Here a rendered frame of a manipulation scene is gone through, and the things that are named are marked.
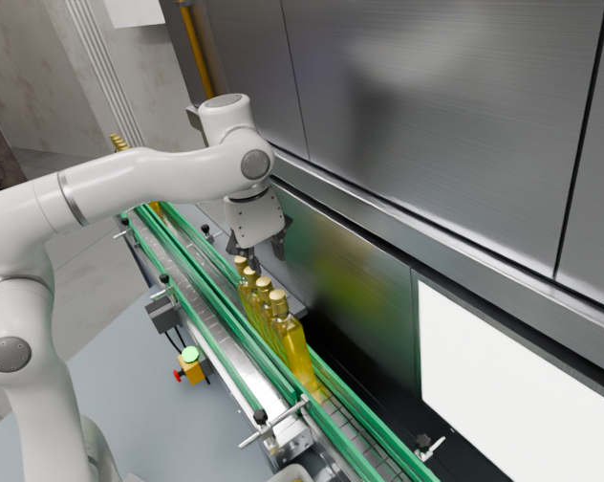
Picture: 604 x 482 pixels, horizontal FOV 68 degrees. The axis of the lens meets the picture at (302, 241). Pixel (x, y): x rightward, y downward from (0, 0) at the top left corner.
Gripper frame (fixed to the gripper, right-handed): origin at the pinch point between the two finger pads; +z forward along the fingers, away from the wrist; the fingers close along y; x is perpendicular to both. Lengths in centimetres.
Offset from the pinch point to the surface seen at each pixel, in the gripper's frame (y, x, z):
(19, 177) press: 60, -500, 119
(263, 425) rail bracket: 15.1, 11.8, 27.9
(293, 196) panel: -12.3, -6.5, -5.7
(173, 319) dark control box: 16, -56, 48
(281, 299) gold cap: 0.0, 1.6, 10.5
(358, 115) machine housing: -14.8, 14.8, -26.9
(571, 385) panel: -12, 53, -3
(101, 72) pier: -56, -431, 31
